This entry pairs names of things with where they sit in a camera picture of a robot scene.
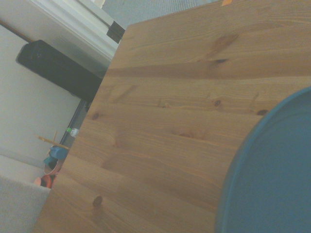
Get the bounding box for blue round plate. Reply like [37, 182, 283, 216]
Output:
[215, 86, 311, 233]

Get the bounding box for blue cup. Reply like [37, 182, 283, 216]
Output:
[49, 145, 69, 160]

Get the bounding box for wooden sticks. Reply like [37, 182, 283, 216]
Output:
[35, 130, 70, 150]

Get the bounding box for black long box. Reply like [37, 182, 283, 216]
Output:
[16, 40, 103, 101]

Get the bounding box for pink bowl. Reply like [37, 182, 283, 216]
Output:
[43, 160, 64, 175]

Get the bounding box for orange cup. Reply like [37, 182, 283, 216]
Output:
[34, 174, 57, 189]

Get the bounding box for dark metal frame bar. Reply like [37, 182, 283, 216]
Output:
[59, 98, 89, 146]

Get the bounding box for black corner bracket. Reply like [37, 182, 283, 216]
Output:
[106, 21, 126, 44]

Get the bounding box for white trim rail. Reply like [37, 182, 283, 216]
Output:
[26, 0, 120, 73]

